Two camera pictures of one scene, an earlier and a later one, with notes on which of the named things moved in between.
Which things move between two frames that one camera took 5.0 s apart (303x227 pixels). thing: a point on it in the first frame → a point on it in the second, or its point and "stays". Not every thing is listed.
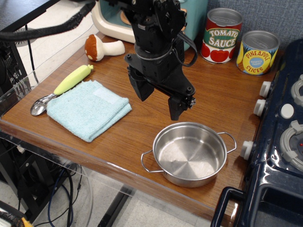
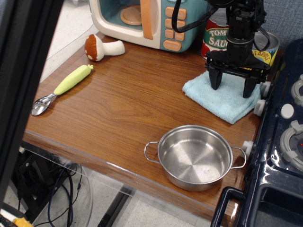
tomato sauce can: x=222 y=29 stays
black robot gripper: x=163 y=68 → x=238 y=59
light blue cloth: x=87 y=109 → x=227 y=102
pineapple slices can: x=257 y=52 stays
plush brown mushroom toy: x=95 y=49 stays
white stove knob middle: x=259 y=107 stays
